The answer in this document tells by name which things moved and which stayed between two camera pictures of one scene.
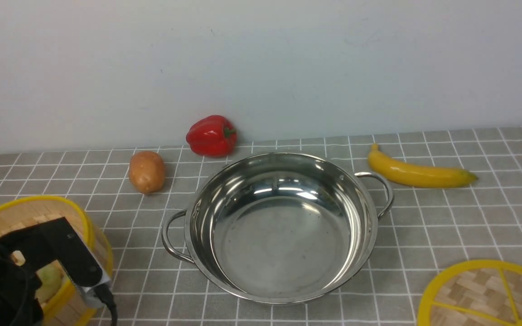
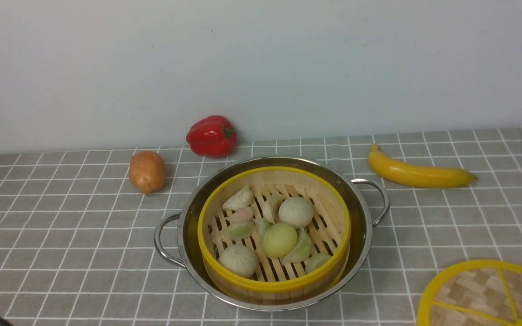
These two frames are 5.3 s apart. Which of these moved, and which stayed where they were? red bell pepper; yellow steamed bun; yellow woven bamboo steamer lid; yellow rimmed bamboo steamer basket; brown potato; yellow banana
Moved: yellow steamed bun; yellow rimmed bamboo steamer basket
Stayed: yellow banana; yellow woven bamboo steamer lid; brown potato; red bell pepper
